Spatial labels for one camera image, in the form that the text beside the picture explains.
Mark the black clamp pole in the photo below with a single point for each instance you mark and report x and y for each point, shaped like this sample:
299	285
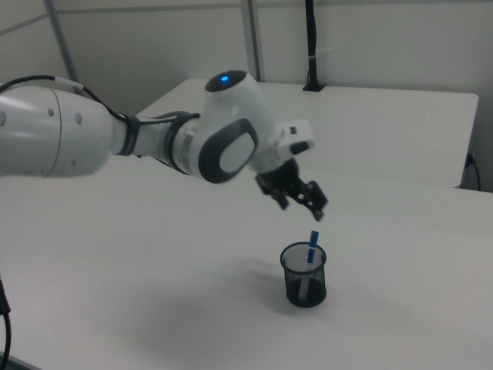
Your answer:
312	46

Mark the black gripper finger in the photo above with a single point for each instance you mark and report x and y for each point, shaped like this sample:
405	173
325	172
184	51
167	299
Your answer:
282	200
316	200

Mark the grey upright partition post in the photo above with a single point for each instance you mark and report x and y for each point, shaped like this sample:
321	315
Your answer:
253	38

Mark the black mesh pen cup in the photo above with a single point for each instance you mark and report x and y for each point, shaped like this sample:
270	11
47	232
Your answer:
306	293

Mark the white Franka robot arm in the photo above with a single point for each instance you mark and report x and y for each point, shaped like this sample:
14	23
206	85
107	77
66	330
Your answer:
115	138

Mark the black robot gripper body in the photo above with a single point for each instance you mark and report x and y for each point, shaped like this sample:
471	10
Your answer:
283	175

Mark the white adjacent table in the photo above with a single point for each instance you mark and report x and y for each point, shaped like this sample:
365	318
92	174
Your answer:
385	127

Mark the blue white marker pen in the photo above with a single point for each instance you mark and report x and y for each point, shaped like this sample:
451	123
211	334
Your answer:
314	237

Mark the grey slanted partition post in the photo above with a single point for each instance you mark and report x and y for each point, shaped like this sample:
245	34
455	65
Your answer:
61	42

